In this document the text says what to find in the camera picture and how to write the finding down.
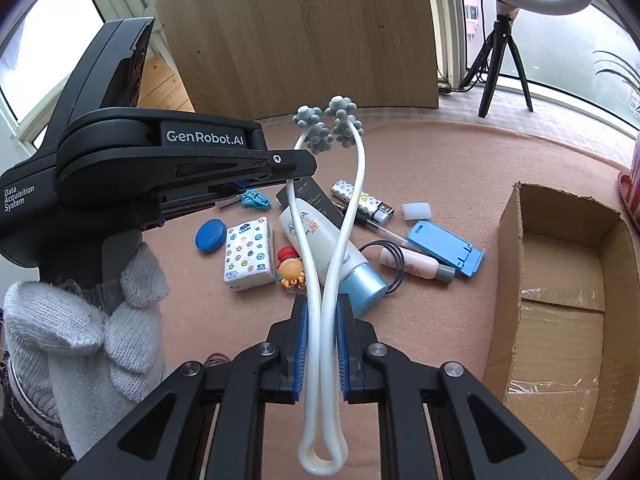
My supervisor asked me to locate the pink felt table mat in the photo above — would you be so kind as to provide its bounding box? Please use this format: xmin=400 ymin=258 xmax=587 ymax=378
xmin=10 ymin=105 xmax=640 ymax=480

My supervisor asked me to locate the black hair tie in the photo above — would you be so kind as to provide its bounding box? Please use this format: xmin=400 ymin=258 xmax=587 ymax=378
xmin=357 ymin=240 xmax=406 ymax=293

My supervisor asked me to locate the black tripod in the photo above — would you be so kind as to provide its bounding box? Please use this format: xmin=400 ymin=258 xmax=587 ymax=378
xmin=477 ymin=0 xmax=535 ymax=120

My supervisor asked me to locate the cardboard box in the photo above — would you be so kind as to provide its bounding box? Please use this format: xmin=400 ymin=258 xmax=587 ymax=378
xmin=482 ymin=182 xmax=640 ymax=467

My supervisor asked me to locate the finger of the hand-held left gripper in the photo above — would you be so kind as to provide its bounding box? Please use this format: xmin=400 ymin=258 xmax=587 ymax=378
xmin=159 ymin=149 xmax=319 ymax=196
xmin=158 ymin=178 xmax=252 ymax=221

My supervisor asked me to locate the blue bottle cap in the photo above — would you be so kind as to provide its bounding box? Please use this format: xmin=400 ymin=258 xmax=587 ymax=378
xmin=195 ymin=218 xmax=227 ymax=253

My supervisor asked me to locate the black card package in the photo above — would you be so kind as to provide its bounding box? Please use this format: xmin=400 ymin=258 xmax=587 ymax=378
xmin=276 ymin=176 xmax=347 ymax=233

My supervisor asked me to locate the wooden board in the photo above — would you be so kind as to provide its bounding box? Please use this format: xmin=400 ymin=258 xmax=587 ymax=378
xmin=152 ymin=0 xmax=441 ymax=128

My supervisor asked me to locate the white cylinder under card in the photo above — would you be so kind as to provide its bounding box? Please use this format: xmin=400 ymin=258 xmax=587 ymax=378
xmin=218 ymin=189 xmax=273 ymax=212

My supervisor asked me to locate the pink cosmetic tube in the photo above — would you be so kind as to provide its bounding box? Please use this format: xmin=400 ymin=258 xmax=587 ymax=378
xmin=378 ymin=246 xmax=456 ymax=285

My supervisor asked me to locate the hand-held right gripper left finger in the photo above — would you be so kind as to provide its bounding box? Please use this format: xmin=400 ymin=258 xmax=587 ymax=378
xmin=62 ymin=295 xmax=308 ymax=480

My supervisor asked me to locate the orange crab keychain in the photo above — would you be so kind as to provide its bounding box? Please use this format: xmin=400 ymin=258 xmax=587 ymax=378
xmin=275 ymin=246 xmax=307 ymax=291

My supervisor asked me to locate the blue phone stand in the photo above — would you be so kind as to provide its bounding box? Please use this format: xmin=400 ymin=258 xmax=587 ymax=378
xmin=404 ymin=220 xmax=486 ymax=278

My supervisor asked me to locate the clear pen with black grip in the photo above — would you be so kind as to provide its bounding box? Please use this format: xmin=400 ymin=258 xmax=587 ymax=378
xmin=332 ymin=201 xmax=423 ymax=248

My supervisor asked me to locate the black cable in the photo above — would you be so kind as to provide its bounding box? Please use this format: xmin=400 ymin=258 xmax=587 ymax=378
xmin=439 ymin=45 xmax=496 ymax=95

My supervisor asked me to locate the person's left forearm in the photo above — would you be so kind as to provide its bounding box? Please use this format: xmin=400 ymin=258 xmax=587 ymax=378
xmin=0 ymin=345 xmax=76 ymax=480

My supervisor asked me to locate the green spider plant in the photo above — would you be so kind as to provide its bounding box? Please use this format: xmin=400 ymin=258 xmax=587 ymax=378
xmin=592 ymin=50 xmax=640 ymax=111

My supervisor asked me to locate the person's left hand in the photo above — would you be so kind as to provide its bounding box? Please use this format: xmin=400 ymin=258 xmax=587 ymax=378
xmin=2 ymin=242 xmax=171 ymax=461

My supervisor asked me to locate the patterned white tissue packet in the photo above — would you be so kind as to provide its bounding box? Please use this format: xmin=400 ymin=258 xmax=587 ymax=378
xmin=221 ymin=216 xmax=277 ymax=292

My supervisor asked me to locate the red and white plant pot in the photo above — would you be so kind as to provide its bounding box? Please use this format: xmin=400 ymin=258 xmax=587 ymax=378
xmin=617 ymin=132 xmax=640 ymax=226

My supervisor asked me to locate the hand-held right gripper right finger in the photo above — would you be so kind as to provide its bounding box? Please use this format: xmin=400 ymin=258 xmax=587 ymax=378
xmin=336 ymin=294 xmax=581 ymax=480

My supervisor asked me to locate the translucent white cap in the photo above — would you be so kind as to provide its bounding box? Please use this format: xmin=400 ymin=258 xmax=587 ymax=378
xmin=402 ymin=201 xmax=433 ymax=222

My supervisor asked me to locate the white sunscreen tube blue cap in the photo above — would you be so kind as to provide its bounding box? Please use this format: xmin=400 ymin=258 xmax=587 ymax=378
xmin=278 ymin=197 xmax=388 ymax=318

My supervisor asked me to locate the white massager with grey balls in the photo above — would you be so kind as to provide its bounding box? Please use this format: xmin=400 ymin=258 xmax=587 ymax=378
xmin=291 ymin=94 xmax=366 ymax=477

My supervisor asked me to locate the patterned white lighter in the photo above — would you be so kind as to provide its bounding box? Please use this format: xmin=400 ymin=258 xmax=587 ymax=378
xmin=330 ymin=178 xmax=396 ymax=225

